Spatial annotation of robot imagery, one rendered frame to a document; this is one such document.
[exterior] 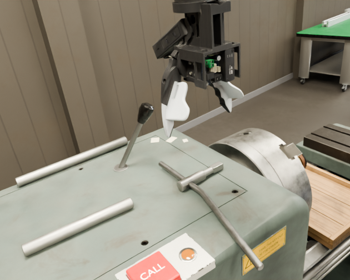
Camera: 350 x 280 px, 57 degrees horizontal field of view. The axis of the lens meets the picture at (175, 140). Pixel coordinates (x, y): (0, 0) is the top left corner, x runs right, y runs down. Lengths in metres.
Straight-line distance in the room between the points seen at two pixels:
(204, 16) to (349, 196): 0.98
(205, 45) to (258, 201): 0.31
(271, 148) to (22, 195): 0.60
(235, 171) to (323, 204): 0.59
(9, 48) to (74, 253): 2.23
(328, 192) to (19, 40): 2.26
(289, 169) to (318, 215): 0.37
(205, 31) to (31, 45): 2.34
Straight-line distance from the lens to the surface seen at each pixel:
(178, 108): 0.50
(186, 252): 0.54
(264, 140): 0.87
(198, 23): 0.49
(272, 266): 0.67
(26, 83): 2.76
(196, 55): 0.46
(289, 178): 0.84
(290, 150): 0.89
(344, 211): 1.23
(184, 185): 0.65
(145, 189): 0.68
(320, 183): 1.35
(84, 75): 2.80
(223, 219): 0.57
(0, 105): 2.74
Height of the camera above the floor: 1.65
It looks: 27 degrees down
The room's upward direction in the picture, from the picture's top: 7 degrees counter-clockwise
